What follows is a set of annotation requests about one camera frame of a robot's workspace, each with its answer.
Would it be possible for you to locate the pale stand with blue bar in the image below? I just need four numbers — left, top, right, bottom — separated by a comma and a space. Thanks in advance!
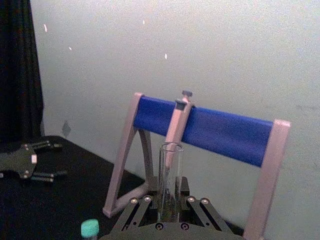
102, 92, 292, 240

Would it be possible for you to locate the clear glass test tube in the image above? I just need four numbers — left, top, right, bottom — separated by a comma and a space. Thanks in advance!
158, 141, 184, 224

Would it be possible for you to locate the pale grey pipette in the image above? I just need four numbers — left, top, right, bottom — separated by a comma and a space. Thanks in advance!
164, 90, 194, 174

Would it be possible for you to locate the black curtain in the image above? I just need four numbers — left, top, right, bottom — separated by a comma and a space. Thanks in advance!
0, 0, 46, 151

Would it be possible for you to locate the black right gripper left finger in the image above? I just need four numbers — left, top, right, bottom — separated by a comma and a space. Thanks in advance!
112, 175, 162, 232

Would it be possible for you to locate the tube with teal cap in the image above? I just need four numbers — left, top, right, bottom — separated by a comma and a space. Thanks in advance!
80, 218, 100, 240

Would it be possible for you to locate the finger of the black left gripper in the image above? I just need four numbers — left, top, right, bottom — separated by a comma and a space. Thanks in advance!
21, 170, 69, 184
23, 140, 64, 152

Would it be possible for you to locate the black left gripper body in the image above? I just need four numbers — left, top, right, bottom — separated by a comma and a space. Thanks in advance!
0, 146, 39, 180

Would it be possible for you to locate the black table cloth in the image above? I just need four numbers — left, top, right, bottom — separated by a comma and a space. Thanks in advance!
0, 134, 246, 240

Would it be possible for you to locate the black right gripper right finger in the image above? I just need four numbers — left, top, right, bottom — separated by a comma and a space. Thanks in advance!
174, 175, 232, 232

